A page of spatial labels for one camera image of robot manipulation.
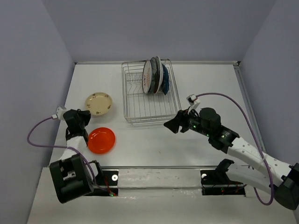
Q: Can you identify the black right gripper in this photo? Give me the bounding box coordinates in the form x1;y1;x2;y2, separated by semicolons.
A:
163;106;212;137

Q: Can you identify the small beige plate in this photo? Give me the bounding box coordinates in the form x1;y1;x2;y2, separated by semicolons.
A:
85;92;113;116

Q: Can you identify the dark blue leaf-shaped plate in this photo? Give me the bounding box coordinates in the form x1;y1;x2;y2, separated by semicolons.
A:
161;64;169;95

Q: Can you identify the white plate with orange sunburst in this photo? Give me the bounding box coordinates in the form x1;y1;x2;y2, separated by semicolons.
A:
142;60;152;94

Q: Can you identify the teal plate with white blossoms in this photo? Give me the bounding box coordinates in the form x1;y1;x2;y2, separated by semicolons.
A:
149;57;160;93

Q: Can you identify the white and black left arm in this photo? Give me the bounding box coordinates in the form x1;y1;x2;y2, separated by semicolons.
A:
50;109;104;203

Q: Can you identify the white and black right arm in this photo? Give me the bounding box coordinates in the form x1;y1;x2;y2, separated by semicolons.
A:
164;108;299;210

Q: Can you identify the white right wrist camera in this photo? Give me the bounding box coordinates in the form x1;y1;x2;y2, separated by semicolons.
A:
186;94;200;114

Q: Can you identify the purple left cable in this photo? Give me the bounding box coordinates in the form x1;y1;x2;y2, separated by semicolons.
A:
27;116;113;196

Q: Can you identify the purple cable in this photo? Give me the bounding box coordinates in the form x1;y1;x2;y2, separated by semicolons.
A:
196;92;274;205
27;116;113;196

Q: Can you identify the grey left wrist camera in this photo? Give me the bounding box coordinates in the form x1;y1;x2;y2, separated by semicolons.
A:
51;106;68;120

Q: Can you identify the silver wire dish rack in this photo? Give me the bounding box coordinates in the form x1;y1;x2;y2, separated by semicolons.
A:
121;59;181;125

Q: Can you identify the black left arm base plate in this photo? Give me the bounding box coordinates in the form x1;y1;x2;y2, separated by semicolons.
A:
86;169;119;196

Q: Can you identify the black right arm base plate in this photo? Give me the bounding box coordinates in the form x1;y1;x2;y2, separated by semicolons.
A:
200;169;246;196

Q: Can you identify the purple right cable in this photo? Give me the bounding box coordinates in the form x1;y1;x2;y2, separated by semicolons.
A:
196;92;274;205

